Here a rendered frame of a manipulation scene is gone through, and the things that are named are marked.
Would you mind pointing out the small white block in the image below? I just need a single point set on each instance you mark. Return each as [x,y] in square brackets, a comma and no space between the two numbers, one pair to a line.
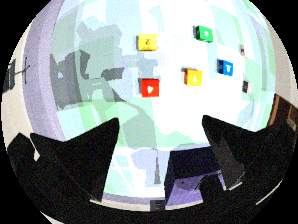
[247,88]
[245,52]

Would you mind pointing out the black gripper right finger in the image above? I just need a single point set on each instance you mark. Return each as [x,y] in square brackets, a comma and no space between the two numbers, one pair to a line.
[235,147]

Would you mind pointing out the blue block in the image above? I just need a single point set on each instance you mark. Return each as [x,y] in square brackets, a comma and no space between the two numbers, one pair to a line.
[226,68]

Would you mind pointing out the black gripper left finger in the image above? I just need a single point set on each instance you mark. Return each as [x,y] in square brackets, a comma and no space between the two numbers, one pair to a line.
[86,158]

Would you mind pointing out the small green block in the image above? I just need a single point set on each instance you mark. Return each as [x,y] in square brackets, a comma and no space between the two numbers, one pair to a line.
[204,34]

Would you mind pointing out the red block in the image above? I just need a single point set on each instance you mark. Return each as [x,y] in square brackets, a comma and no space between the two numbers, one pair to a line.
[150,87]

